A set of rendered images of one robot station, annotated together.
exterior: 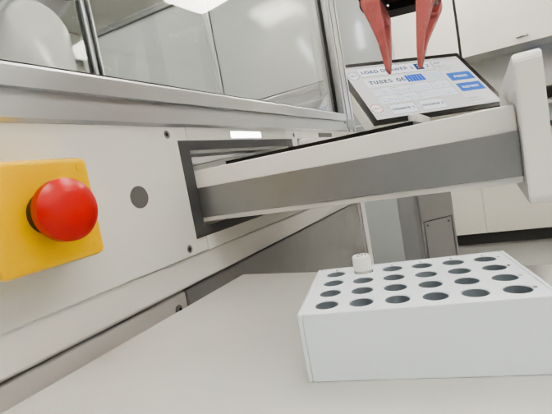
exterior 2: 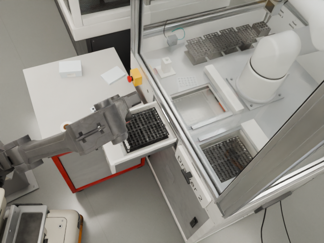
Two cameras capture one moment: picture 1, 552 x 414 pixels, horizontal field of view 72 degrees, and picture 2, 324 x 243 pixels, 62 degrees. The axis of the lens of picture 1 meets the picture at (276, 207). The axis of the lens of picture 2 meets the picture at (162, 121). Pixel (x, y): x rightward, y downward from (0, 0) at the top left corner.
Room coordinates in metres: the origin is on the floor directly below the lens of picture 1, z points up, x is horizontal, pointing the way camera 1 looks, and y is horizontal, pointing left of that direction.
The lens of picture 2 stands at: (0.89, -0.66, 2.06)
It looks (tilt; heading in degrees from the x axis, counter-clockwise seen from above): 58 degrees down; 117
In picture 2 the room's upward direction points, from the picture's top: 10 degrees clockwise
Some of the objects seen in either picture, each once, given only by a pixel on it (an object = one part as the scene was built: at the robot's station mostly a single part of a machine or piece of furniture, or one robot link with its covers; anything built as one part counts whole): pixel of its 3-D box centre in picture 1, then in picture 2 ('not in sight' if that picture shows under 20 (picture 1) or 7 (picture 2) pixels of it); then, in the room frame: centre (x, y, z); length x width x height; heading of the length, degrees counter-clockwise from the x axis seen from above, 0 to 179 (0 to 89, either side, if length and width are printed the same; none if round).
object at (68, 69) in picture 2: not in sight; (71, 69); (-0.13, 0.03, 0.79); 0.13 x 0.09 x 0.05; 46
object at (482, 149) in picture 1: (332, 171); (142, 130); (0.50, -0.08, 0.86); 0.40 x 0.26 x 0.06; 60
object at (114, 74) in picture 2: not in sight; (113, 75); (0.09, 0.16, 0.77); 0.13 x 0.09 x 0.02; 78
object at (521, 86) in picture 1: (519, 130); (102, 143); (0.40, -0.26, 0.87); 0.29 x 0.02 x 0.11; 150
